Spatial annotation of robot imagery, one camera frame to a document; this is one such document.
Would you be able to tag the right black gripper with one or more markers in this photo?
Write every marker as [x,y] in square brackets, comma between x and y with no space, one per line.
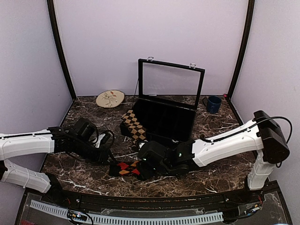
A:
[145,172]

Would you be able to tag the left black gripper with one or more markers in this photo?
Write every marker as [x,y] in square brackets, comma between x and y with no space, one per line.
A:
[101,158]

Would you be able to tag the red yellow black argyle sock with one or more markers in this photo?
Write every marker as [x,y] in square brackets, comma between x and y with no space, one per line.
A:
[129,168]

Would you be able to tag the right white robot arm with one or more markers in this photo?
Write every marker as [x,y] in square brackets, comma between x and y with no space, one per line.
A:
[262,134]

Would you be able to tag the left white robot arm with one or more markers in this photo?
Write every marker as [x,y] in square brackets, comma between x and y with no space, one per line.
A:
[26,144]

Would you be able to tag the brown tan argyle sock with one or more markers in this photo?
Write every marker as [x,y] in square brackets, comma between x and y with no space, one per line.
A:
[136,130]

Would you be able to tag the floral ceramic plate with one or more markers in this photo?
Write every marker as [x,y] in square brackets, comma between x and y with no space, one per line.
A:
[110,99]

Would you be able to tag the black display box with lid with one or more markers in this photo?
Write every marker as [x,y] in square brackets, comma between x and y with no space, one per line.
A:
[168,97]

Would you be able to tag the small circuit board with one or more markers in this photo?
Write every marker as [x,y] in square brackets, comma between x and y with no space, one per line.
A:
[76,216]

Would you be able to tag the dark blue mug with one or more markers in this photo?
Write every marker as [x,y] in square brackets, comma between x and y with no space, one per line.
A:
[212,104]

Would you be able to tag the black front rail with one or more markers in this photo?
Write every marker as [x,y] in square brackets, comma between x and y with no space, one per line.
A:
[91,202]

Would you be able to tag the left black frame post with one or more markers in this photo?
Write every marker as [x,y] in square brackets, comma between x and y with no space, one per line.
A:
[59,48]

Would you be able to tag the black frame post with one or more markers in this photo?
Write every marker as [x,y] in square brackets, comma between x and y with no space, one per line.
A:
[59,48]
[243,46]

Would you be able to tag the right black frame post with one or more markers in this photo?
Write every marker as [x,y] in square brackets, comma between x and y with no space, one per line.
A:
[243,46]

